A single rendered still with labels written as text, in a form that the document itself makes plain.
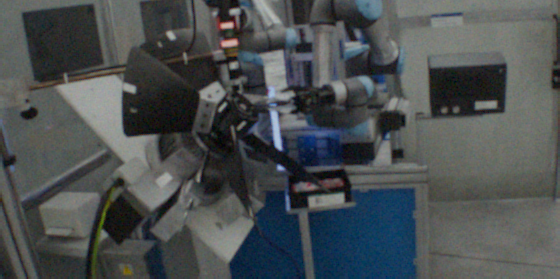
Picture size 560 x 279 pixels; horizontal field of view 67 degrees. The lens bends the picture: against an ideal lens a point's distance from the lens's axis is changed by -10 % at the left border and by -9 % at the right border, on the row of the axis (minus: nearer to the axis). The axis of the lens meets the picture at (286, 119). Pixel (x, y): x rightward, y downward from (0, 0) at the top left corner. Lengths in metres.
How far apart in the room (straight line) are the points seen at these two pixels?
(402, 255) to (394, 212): 0.19
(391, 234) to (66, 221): 1.18
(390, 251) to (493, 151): 1.58
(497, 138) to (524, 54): 0.58
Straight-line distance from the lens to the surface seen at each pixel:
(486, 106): 1.66
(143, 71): 1.13
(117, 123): 1.38
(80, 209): 1.53
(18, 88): 1.32
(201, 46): 1.44
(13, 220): 1.42
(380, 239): 1.87
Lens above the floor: 1.49
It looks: 14 degrees down
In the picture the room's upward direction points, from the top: 7 degrees counter-clockwise
